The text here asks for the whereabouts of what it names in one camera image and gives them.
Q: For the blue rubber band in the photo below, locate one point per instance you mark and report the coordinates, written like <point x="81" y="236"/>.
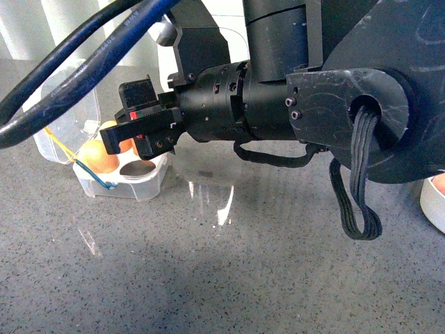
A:
<point x="106" y="185"/>

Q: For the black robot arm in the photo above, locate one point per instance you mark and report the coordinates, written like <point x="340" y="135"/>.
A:
<point x="313" y="65"/>

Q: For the clear plastic egg box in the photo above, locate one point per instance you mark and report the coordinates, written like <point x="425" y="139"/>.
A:
<point x="80" y="125"/>

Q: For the yellow rubber band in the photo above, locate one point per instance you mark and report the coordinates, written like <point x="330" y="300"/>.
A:
<point x="68" y="153"/>

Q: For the white bowl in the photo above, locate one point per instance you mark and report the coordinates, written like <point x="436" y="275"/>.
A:
<point x="432" y="204"/>

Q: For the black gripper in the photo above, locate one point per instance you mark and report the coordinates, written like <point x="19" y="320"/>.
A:
<point x="154" y="129"/>

